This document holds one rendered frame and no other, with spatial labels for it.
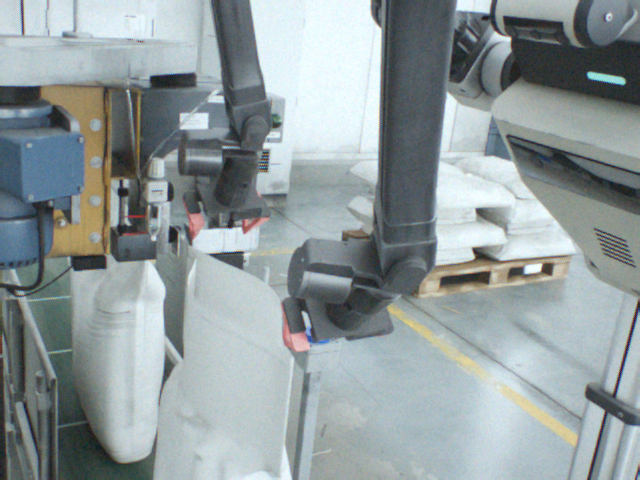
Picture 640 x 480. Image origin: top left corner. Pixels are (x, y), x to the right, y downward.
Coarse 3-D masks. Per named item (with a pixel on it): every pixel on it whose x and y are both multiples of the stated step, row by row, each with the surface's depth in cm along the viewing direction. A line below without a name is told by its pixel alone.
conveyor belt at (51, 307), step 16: (16, 272) 288; (32, 272) 290; (48, 272) 291; (48, 288) 277; (64, 288) 278; (32, 304) 263; (48, 304) 264; (64, 304) 265; (48, 320) 252; (64, 320) 253; (48, 336) 241; (64, 336) 242; (48, 352) 231; (64, 352) 232; (64, 368) 223; (64, 384) 214; (64, 400) 207; (64, 416) 199; (80, 416) 200; (64, 432) 192; (80, 432) 193; (64, 448) 186; (80, 448) 187; (96, 448) 187; (64, 464) 180; (80, 464) 181; (96, 464) 181; (112, 464) 182; (128, 464) 183; (144, 464) 183
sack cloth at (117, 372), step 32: (128, 224) 172; (96, 288) 175; (128, 288) 168; (160, 288) 172; (96, 320) 173; (128, 320) 173; (160, 320) 179; (96, 352) 176; (128, 352) 176; (160, 352) 185; (96, 384) 178; (128, 384) 179; (160, 384) 191; (96, 416) 181; (128, 416) 181; (128, 448) 183
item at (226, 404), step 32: (192, 256) 139; (192, 288) 133; (224, 288) 135; (256, 288) 129; (192, 320) 119; (224, 320) 112; (256, 320) 130; (192, 352) 120; (224, 352) 113; (256, 352) 109; (288, 352) 104; (192, 384) 121; (224, 384) 115; (256, 384) 110; (288, 384) 103; (160, 416) 138; (192, 416) 122; (224, 416) 116; (256, 416) 111; (160, 448) 137; (192, 448) 123; (224, 448) 116; (256, 448) 113
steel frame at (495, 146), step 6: (492, 120) 697; (492, 126) 699; (492, 132) 702; (498, 132) 704; (492, 138) 704; (498, 138) 705; (486, 144) 705; (492, 144) 707; (498, 144) 706; (504, 144) 699; (486, 150) 706; (492, 150) 710; (498, 150) 707; (504, 150) 699; (486, 156) 709; (498, 156) 707; (504, 156) 700; (510, 156) 678
